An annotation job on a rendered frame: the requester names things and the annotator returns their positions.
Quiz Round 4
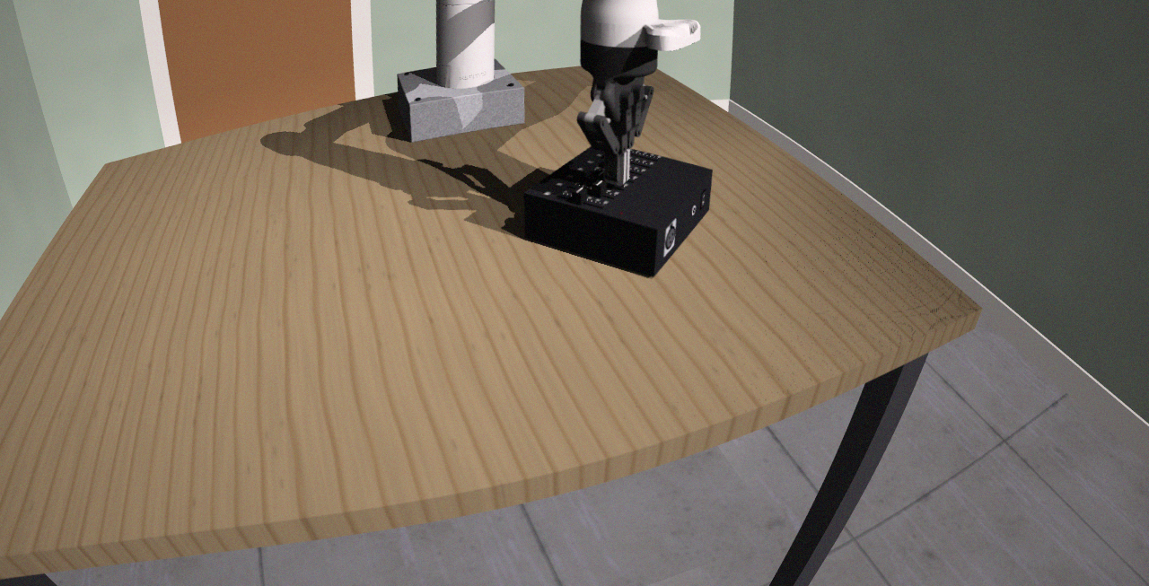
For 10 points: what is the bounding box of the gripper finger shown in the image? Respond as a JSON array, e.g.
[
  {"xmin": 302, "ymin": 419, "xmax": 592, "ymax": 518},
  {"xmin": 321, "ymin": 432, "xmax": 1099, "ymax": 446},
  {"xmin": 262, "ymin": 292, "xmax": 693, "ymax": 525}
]
[
  {"xmin": 577, "ymin": 88, "xmax": 634, "ymax": 186},
  {"xmin": 627, "ymin": 84, "xmax": 653, "ymax": 182}
]

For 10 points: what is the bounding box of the black lighting desk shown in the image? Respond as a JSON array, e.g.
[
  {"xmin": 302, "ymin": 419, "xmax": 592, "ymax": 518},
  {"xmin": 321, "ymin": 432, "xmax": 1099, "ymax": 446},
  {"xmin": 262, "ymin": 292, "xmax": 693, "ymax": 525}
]
[{"xmin": 524, "ymin": 147, "xmax": 714, "ymax": 277}]

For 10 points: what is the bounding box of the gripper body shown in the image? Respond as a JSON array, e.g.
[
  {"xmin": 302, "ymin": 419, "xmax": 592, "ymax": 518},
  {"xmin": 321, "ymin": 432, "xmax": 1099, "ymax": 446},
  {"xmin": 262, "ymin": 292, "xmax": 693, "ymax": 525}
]
[{"xmin": 580, "ymin": 40, "xmax": 658, "ymax": 124}]

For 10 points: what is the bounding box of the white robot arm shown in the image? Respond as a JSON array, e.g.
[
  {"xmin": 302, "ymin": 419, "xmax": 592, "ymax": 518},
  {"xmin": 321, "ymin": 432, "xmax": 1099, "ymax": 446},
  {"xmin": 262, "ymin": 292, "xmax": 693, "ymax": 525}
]
[{"xmin": 435, "ymin": 0, "xmax": 700, "ymax": 88}]

